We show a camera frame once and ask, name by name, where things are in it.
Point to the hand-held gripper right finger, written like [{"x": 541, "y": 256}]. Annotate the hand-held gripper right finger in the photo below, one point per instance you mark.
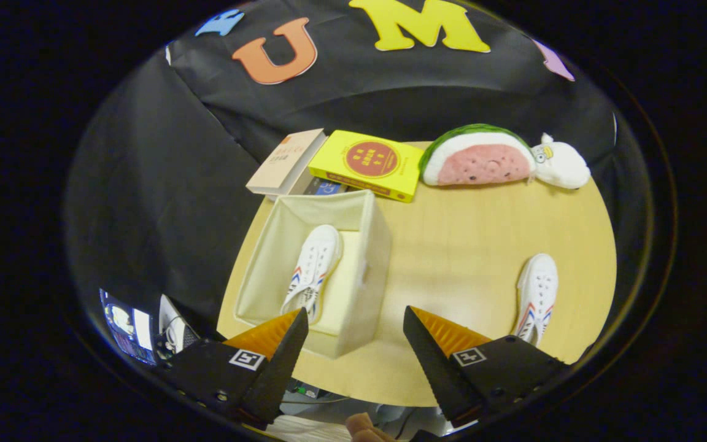
[{"x": 436, "y": 371}]

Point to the cream fabric storage box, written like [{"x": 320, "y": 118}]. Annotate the cream fabric storage box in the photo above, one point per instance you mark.
[{"x": 267, "y": 258}]

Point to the white canvas shoe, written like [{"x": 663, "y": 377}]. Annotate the white canvas shoe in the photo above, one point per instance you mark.
[
  {"x": 310, "y": 270},
  {"x": 537, "y": 294}
]

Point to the blue book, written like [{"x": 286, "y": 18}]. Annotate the blue book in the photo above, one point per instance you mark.
[{"x": 324, "y": 187}]

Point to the white plush toy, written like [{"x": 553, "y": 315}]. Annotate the white plush toy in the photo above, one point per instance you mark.
[{"x": 563, "y": 164}]

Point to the watermelon slice plush toy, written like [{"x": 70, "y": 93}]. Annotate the watermelon slice plush toy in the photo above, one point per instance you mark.
[{"x": 479, "y": 161}]

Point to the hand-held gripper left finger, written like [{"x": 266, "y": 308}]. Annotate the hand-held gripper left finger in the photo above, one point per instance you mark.
[{"x": 280, "y": 374}]

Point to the yellow book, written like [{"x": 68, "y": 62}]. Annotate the yellow book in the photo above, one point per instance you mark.
[{"x": 369, "y": 162}]

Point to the beige book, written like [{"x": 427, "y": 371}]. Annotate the beige book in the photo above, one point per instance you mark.
[{"x": 283, "y": 162}]

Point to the black backdrop cloth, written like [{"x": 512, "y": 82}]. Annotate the black backdrop cloth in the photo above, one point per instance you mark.
[{"x": 145, "y": 184}]

